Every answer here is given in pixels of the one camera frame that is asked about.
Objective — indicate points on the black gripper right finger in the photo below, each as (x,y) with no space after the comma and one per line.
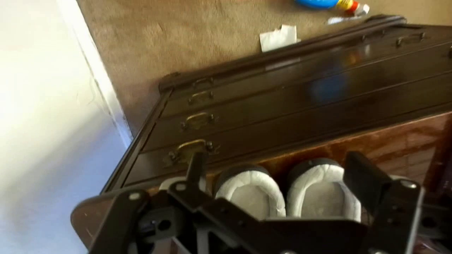
(395,211)

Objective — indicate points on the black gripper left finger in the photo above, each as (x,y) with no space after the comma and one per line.
(141,211)

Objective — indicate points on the dark wooden cabinet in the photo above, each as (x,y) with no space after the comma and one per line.
(291,103)

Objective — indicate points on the white paper scrap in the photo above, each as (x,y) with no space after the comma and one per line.
(278,36)

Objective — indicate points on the colourful plastic toy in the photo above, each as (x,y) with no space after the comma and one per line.
(329,3)

